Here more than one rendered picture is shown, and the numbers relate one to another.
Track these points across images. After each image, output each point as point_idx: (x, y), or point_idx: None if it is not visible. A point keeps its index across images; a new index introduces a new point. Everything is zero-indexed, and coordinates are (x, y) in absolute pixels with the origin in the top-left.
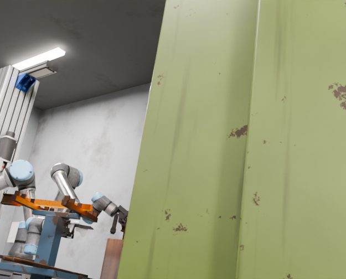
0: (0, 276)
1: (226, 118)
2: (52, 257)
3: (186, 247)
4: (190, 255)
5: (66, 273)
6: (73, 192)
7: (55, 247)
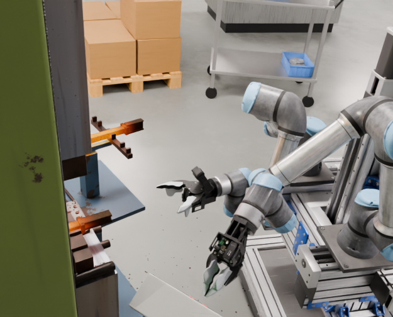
0: (315, 242)
1: None
2: (82, 183)
3: None
4: None
5: None
6: (285, 158)
7: (82, 177)
